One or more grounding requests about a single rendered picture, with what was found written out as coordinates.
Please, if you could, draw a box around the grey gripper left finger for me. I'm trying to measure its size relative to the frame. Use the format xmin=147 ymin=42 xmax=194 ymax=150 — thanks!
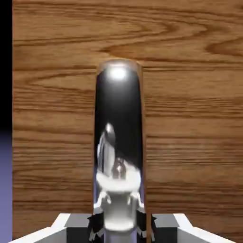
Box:
xmin=7 ymin=213 xmax=94 ymax=243

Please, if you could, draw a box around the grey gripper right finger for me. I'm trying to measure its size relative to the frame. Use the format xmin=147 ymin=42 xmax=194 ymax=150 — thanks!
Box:
xmin=150 ymin=213 xmax=237 ymax=243

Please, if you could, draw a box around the shiny dark curved metal handle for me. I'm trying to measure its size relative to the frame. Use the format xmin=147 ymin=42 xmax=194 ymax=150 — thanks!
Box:
xmin=92 ymin=58 xmax=152 ymax=243

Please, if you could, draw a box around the brown wooden cabinet door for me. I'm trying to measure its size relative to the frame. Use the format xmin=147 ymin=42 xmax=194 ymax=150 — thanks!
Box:
xmin=12 ymin=0 xmax=243 ymax=243

